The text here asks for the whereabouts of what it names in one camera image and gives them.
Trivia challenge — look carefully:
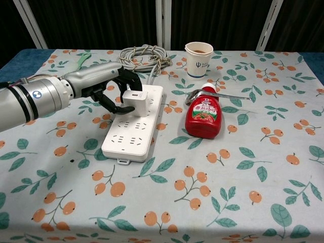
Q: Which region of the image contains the white metal frame post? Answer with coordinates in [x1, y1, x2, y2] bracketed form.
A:
[154, 0, 173, 50]
[255, 0, 285, 53]
[12, 0, 49, 50]

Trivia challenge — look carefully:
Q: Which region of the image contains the floral tablecloth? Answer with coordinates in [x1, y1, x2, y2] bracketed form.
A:
[0, 48, 324, 243]

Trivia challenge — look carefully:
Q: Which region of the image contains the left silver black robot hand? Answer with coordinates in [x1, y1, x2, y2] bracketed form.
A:
[60, 62, 143, 114]

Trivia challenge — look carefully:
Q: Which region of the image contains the white paper cup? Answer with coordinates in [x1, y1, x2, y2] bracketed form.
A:
[184, 42, 214, 79]

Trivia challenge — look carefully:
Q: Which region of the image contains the grey coiled power cable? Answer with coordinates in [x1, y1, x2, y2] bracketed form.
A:
[118, 44, 173, 86]

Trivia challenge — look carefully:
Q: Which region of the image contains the white power strip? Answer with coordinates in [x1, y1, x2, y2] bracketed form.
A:
[101, 85, 164, 166]

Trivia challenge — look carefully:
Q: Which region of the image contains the metal spoon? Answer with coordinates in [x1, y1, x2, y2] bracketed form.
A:
[185, 88, 253, 105]

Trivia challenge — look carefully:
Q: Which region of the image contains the green plastic comb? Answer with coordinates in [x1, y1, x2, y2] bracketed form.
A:
[72, 52, 93, 72]

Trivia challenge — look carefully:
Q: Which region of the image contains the black pleated curtain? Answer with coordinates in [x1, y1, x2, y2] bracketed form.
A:
[274, 0, 324, 54]
[0, 0, 39, 67]
[26, 0, 158, 50]
[171, 0, 269, 52]

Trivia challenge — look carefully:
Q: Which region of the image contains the red ketchup bottle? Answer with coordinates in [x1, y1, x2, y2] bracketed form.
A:
[184, 83, 224, 140]

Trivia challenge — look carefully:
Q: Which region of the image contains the white power adapter cube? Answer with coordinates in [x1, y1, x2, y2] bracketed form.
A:
[121, 90, 148, 118]

